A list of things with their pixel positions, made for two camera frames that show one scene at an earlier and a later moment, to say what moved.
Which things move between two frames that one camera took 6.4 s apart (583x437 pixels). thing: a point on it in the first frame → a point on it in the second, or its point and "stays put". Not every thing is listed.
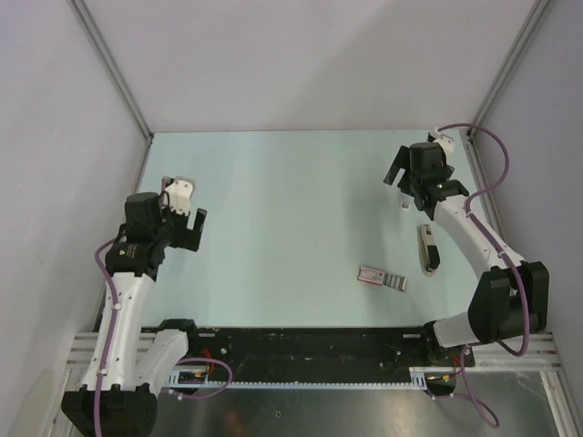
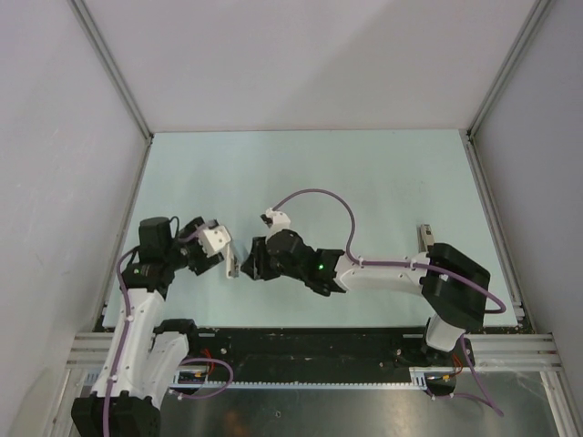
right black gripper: (401, 161) → (255, 264)
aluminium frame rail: (490, 354) stays put
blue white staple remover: (404, 205) → (233, 266)
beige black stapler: (429, 251) stays put
